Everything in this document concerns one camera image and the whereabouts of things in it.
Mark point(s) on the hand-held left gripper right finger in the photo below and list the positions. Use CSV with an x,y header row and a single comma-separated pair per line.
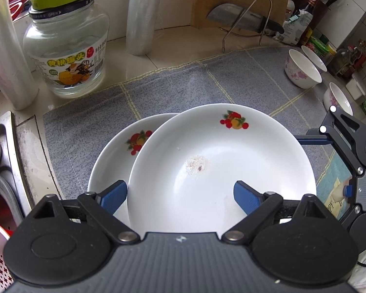
x,y
244,198

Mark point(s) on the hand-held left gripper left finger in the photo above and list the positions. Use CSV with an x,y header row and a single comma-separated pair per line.
x,y
114,197

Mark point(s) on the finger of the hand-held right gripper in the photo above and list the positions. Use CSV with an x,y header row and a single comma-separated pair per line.
x,y
349,190
308,139

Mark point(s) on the stained fruit print white plate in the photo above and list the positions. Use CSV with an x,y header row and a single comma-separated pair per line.
x,y
109,171

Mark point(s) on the pink floral white bowl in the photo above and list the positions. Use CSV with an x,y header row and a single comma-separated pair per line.
x,y
335,97
315,58
303,67

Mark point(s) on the teal printed mat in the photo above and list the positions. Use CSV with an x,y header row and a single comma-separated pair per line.
x,y
329,174

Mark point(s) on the small white box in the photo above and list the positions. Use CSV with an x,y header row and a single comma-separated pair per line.
x,y
355,88

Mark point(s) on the steel sink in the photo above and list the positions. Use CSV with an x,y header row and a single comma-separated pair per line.
x,y
18,164

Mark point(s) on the white snack bag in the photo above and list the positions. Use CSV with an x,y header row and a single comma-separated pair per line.
x,y
299,27

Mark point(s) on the grey checked cloth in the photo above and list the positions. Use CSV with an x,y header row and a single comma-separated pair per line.
x,y
186,85

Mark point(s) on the dark knife block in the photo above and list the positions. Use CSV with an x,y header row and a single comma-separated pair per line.
x,y
324,12

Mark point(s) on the dark soy sauce bottle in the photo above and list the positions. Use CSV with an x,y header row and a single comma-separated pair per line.
x,y
312,6

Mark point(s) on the glass jar with green lid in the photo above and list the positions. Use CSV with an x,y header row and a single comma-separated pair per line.
x,y
64,36

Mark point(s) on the clear plastic wrap roll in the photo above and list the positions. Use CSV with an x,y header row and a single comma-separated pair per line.
x,y
9,58
143,15

